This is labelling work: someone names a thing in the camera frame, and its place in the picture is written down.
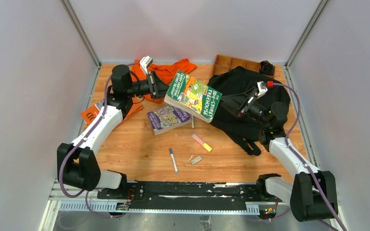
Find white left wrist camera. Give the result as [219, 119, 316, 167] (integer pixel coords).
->
[139, 56, 153, 76]

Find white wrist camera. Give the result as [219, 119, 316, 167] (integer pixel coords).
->
[139, 56, 153, 76]
[256, 81, 268, 99]

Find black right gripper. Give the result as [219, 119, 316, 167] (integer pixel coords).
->
[221, 87, 270, 128]

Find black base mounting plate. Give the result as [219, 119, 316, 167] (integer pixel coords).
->
[95, 181, 285, 213]

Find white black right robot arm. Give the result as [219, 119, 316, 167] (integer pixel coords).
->
[221, 87, 338, 222]

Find black student backpack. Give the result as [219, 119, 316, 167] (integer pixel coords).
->
[208, 66, 291, 156]

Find green treehouse paperback book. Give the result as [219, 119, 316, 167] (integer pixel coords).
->
[164, 71, 222, 123]

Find wooden compartment tray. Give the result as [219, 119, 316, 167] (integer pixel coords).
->
[211, 54, 275, 78]

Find orange cloth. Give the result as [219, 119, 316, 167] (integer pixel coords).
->
[131, 58, 197, 85]

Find orange cover book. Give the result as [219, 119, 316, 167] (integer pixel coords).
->
[80, 95, 144, 130]

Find purple paperback book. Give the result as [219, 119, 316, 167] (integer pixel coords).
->
[147, 105, 192, 135]

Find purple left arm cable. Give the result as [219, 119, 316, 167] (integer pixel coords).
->
[58, 62, 141, 230]

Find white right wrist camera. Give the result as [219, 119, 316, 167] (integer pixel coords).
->
[256, 81, 268, 99]

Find aluminium frame rail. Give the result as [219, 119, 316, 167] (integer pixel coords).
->
[38, 179, 339, 231]

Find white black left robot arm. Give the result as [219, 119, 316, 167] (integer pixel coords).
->
[57, 64, 169, 199]

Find pink yellow highlighter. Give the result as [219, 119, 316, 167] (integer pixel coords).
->
[191, 134, 212, 152]

